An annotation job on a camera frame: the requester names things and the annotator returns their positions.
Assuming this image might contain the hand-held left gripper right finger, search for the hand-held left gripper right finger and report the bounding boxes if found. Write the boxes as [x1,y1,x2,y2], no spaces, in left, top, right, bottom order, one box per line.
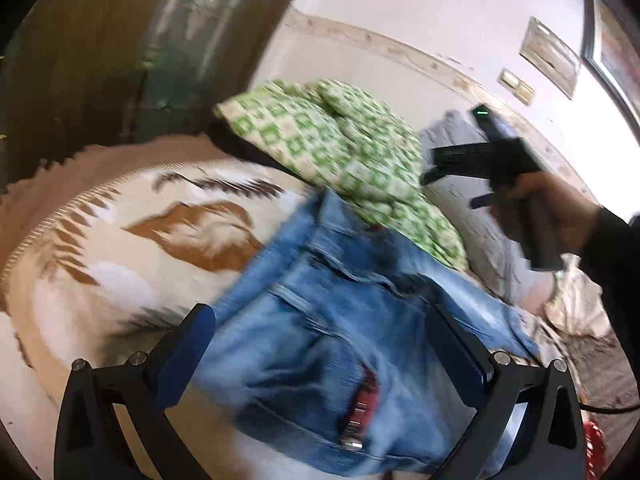
[429,303,587,480]

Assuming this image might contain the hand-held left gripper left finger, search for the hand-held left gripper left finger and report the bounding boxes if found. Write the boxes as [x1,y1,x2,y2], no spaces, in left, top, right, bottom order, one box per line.
[54,303,217,480]

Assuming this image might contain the blue denim pants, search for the blue denim pants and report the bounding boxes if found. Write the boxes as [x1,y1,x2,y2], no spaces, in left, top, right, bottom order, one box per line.
[192,187,542,478]

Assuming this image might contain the person's right forearm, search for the person's right forearm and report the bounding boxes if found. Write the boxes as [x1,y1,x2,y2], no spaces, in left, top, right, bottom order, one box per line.
[575,205,640,361]

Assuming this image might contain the person's right hand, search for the person's right hand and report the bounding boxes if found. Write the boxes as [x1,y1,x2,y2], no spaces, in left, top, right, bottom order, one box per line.
[492,169,602,262]

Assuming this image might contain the grey pillow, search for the grey pillow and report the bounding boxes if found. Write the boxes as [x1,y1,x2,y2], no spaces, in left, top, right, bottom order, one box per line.
[419,109,551,307]

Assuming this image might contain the green checkered cloth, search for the green checkered cloth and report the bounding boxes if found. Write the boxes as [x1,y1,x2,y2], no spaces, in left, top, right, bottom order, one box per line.
[214,79,469,272]

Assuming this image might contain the leaf printed blanket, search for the leaf printed blanket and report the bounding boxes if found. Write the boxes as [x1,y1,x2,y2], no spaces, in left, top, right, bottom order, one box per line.
[0,135,632,480]

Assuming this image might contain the grey metal door panel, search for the grey metal door panel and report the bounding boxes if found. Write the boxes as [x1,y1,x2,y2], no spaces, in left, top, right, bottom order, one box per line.
[132,0,316,143]

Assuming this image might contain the brown wooden door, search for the brown wooden door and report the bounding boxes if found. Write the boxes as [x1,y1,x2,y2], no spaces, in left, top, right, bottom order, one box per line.
[0,0,191,193]

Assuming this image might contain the small wall switch plate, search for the small wall switch plate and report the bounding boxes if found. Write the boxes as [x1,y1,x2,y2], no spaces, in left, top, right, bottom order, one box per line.
[500,67,536,107]

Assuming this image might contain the large wall switch plate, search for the large wall switch plate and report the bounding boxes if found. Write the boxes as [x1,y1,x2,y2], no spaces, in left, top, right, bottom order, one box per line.
[519,16,582,100]

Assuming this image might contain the black cable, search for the black cable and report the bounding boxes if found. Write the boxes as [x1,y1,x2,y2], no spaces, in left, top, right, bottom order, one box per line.
[575,387,628,417]

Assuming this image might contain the framed wall picture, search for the framed wall picture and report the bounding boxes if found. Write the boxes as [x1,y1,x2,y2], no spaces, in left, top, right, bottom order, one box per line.
[580,0,640,128]

